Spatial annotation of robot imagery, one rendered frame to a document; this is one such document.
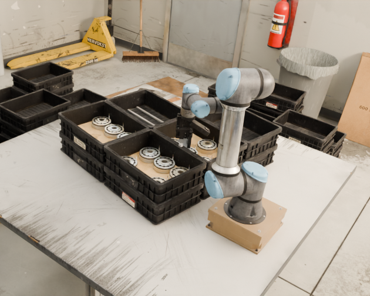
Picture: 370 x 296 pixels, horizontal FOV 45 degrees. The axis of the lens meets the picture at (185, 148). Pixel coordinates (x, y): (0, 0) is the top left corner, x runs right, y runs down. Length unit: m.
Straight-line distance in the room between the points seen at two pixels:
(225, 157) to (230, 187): 0.13
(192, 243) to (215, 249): 0.10
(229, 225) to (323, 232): 1.48
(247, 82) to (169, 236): 0.75
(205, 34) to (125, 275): 4.00
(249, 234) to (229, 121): 0.50
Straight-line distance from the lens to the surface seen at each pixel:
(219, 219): 1.98
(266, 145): 2.45
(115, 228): 2.00
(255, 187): 1.88
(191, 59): 5.61
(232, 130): 1.72
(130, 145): 2.22
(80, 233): 1.99
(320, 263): 3.11
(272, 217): 2.03
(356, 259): 3.24
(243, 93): 1.67
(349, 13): 4.73
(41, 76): 4.02
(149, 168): 2.15
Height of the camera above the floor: 2.02
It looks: 31 degrees down
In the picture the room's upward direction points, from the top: 7 degrees clockwise
